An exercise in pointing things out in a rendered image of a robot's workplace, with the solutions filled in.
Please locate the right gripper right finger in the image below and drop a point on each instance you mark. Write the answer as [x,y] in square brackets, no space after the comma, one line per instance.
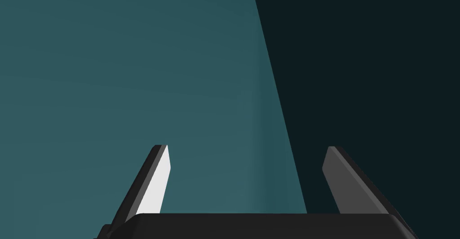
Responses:
[354,190]

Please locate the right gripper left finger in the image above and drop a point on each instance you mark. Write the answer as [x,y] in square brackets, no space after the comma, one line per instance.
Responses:
[151,188]

